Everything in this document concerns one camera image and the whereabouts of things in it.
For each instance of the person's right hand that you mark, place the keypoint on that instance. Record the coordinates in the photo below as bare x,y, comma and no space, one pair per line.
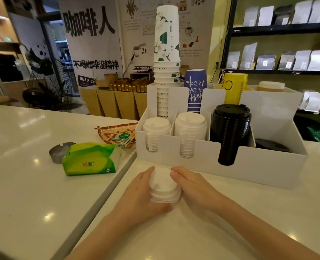
200,197

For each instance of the person's left hand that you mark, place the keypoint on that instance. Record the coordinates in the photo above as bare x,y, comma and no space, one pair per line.
138,197

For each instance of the white lids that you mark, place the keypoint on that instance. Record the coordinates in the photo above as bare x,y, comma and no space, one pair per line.
162,184

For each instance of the white cup and lid organizer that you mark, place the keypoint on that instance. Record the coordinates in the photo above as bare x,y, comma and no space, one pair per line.
257,170

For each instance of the stack of black lids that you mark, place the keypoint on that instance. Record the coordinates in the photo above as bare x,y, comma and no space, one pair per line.
230,132

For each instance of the short black lid stack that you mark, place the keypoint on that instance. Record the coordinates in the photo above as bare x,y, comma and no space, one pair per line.
271,145

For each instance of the person's right forearm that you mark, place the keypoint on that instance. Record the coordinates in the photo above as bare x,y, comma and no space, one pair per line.
257,232

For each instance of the person's left forearm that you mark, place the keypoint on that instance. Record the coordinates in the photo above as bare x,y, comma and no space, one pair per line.
108,235

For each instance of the green tissue pack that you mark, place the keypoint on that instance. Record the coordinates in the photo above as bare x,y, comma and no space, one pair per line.
89,159

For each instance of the bundle of green sachets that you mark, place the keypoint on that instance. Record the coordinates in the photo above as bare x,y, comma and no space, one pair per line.
122,138

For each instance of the woven bamboo tray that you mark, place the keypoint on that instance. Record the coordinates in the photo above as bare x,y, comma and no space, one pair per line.
108,132

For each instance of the grey metal ashtray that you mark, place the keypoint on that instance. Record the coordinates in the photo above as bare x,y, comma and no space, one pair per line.
55,154

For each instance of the cardboard display counter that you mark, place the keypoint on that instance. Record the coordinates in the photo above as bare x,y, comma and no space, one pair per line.
108,102

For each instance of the stack of blue paper cups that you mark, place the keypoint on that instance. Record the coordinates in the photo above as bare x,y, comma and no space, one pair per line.
195,89

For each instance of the row of gold packets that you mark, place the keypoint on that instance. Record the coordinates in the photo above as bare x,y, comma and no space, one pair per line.
127,86

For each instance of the stack of yellow paper cups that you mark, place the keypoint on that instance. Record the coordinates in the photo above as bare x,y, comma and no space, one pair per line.
234,89

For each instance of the brown paper container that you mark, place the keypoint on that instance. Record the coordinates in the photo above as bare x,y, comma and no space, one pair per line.
110,78

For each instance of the stack of brown paper cups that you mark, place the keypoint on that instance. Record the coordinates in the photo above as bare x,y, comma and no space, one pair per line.
271,86

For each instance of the white illustrated poster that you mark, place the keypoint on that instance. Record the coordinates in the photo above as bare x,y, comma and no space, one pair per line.
200,59

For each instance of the cluster of small white pouches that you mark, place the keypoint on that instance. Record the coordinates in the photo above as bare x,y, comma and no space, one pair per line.
311,101

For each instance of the white desk lamp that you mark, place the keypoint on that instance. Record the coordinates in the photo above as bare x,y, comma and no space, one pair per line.
137,50

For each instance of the row of white and silver bags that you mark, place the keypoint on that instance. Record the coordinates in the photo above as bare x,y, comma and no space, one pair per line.
248,56

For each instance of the black floor fan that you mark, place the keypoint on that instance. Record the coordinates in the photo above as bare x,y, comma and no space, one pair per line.
49,78

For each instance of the white banner with black characters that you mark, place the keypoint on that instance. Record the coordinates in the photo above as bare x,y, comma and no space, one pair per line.
95,51

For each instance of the stack of green-print paper cups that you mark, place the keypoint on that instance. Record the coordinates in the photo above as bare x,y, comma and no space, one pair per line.
166,37

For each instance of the panda figure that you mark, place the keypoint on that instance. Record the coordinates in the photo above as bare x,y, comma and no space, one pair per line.
38,51

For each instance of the black metal shelf rack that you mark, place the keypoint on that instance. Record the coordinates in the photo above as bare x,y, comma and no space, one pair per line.
271,29

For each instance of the row of white and grey bags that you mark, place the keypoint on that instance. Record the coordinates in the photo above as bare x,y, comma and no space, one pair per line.
265,16

